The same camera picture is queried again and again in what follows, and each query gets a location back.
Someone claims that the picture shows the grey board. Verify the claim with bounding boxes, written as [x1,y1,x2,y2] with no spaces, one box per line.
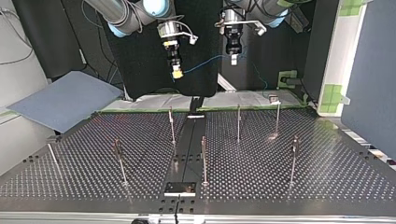
[6,70,124,134]

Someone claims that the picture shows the metal post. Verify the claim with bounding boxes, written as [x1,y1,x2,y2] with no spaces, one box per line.
[200,135,210,187]
[274,102,282,138]
[112,137,129,187]
[289,134,301,187]
[167,105,177,147]
[46,136,63,171]
[235,104,243,145]

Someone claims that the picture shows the black cable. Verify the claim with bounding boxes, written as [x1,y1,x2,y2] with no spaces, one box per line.
[173,193,182,224]

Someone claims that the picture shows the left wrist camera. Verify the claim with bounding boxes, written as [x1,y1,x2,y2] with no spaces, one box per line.
[217,19,268,37]

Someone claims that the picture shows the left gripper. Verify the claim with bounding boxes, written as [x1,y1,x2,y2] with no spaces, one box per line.
[224,25,244,66]

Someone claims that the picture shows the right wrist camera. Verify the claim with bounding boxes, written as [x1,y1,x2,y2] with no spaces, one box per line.
[157,21,200,46]

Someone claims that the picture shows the black panel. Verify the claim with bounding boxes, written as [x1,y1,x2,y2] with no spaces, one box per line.
[100,0,220,101]

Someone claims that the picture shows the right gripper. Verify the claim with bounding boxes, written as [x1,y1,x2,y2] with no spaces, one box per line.
[163,35,185,80]

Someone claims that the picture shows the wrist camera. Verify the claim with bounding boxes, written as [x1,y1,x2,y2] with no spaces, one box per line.
[217,19,268,37]
[157,21,200,46]

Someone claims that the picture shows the blue cable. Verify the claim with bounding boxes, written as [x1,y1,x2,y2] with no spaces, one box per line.
[169,46,270,91]

